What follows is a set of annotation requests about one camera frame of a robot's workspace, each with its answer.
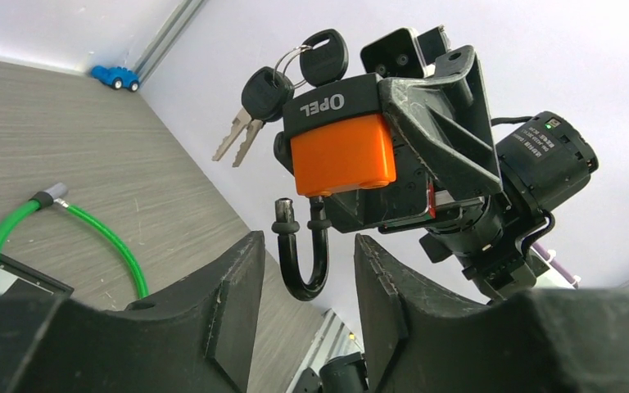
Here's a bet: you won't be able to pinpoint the blue toy car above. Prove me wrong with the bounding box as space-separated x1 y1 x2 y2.
90 65 141 93

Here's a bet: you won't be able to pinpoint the black white chessboard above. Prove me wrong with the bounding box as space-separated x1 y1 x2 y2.
0 254 74 297

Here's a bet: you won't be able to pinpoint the silver keys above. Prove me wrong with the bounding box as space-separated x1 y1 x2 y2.
212 29 349 167

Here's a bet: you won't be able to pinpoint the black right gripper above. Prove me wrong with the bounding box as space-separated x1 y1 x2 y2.
324 25 503 233

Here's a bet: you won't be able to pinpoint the orange black padlock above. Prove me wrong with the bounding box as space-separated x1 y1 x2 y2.
271 73 396 301

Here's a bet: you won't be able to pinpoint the green cable lock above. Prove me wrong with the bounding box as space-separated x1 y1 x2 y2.
0 183 150 300

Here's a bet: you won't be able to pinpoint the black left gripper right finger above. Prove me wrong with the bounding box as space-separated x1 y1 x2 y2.
354 235 629 392

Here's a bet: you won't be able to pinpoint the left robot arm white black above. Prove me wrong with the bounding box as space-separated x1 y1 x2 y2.
0 232 629 392

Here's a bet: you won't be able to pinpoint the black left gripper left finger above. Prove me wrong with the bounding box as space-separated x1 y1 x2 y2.
0 231 265 392

